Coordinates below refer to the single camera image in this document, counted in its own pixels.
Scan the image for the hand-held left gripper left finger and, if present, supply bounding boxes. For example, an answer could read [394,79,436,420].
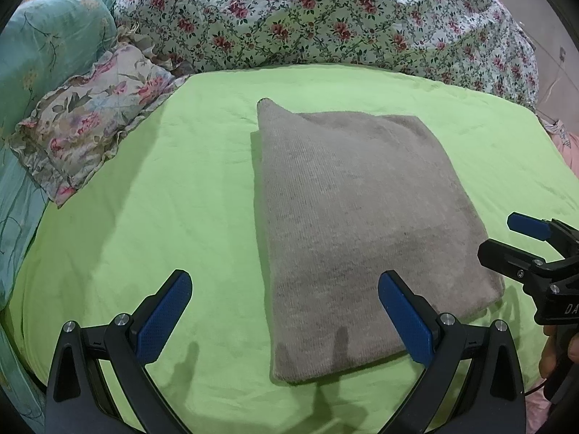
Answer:
[44,269,193,434]

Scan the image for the pink cloth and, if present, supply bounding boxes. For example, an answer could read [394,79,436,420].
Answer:
[545,118,579,170]

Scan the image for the grey-beige fleece garment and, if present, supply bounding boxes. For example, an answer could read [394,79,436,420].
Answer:
[251,97,505,385]

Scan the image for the white red-flowered quilt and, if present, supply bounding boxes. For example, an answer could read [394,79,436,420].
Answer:
[113,0,541,111]

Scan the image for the teal floral blanket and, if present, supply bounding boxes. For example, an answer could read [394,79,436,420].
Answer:
[0,0,136,434]

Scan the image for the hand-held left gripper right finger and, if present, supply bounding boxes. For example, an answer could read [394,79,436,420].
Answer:
[377,270,528,434]

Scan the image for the green bed sheet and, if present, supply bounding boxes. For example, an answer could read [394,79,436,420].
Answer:
[4,65,579,434]

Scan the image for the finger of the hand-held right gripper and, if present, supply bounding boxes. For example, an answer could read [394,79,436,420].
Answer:
[507,212,579,258]
[478,239,546,284]

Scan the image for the person's right hand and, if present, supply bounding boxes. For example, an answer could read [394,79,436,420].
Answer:
[539,324,562,379]

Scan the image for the pastel floral ruffled pillow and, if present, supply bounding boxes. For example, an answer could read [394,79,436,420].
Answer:
[9,43,188,209]

